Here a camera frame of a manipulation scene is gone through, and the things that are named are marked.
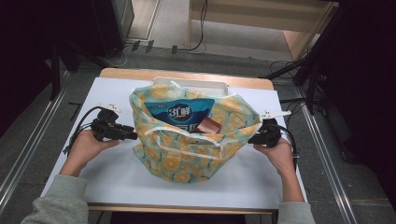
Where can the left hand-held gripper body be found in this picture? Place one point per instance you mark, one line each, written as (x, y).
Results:
(107, 127)

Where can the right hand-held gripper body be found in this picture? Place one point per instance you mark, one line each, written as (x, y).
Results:
(271, 133)

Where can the brown drink carton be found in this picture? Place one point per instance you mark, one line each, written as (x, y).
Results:
(209, 126)

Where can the blue snack pouch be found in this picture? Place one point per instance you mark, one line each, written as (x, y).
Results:
(180, 113)

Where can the green orange print fabric bag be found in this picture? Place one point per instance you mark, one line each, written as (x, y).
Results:
(186, 155)

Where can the white plastic tray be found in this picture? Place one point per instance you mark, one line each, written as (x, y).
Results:
(199, 85)

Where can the person's right hand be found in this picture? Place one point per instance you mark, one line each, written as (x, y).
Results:
(281, 157)

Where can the person's left hand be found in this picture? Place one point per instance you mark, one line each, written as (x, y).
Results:
(85, 149)

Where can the white table mat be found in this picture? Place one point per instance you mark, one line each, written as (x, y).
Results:
(118, 183)

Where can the wooden table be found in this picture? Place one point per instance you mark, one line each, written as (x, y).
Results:
(124, 73)

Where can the black metal stand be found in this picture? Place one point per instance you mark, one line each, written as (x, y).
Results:
(311, 84)
(55, 71)

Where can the dark cabinet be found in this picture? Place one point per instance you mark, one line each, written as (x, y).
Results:
(115, 25)

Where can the metal floor rail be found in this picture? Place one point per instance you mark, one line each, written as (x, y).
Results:
(330, 168)
(31, 140)

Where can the light wooden desk frame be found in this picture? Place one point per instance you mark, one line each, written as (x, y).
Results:
(249, 15)

